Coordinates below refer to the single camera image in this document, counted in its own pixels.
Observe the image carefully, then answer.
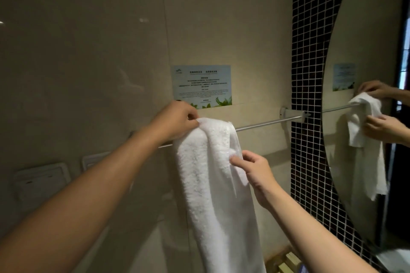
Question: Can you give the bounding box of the light wooden rack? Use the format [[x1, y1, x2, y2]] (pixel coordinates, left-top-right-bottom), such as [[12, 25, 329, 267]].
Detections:
[[277, 252, 303, 273]]

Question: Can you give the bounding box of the small white wall socket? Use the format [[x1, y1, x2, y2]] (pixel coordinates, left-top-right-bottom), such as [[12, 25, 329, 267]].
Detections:
[[81, 151, 113, 172]]

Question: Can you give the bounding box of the person's left hand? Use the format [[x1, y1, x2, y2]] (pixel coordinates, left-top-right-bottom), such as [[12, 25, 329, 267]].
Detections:
[[150, 101, 201, 147]]

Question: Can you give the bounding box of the person's right forearm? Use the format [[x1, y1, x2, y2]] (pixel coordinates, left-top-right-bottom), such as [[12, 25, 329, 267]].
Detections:
[[256, 183, 380, 273]]

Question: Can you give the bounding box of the white sink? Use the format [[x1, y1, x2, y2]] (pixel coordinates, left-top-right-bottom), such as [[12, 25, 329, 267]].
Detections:
[[374, 247, 410, 273]]

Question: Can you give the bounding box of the person's left forearm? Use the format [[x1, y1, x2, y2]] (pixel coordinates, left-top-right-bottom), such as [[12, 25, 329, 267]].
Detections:
[[0, 124, 167, 273]]

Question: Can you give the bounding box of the round wall mirror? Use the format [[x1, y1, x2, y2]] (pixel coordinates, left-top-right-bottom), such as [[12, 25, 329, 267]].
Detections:
[[322, 0, 410, 252]]

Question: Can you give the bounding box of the white towel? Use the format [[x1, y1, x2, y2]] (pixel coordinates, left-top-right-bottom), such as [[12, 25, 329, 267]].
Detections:
[[173, 117, 267, 273]]

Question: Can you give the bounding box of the metal towel rail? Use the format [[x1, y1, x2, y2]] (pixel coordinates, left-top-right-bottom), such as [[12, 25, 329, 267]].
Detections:
[[128, 107, 312, 150]]

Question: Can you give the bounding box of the person's right hand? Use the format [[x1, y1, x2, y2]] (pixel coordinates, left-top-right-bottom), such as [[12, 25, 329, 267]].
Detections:
[[230, 150, 283, 210]]

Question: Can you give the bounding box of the notice sticker with leaf print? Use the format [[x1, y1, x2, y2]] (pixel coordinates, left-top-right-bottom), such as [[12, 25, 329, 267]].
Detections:
[[173, 64, 232, 110]]

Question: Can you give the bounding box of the large white wall socket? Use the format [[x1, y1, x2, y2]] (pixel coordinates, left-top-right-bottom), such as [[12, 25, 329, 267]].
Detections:
[[12, 162, 72, 210]]

